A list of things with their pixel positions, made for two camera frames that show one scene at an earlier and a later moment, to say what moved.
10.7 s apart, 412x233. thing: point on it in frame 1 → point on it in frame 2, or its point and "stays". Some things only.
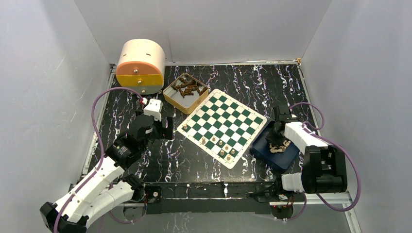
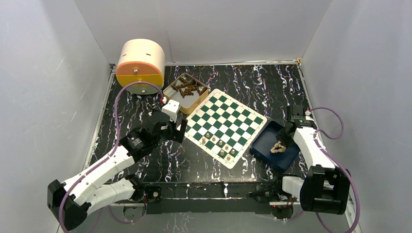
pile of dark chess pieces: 186,88 stays
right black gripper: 277,141 → 280,136
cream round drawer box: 141,66 stays
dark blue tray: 260,146 stays
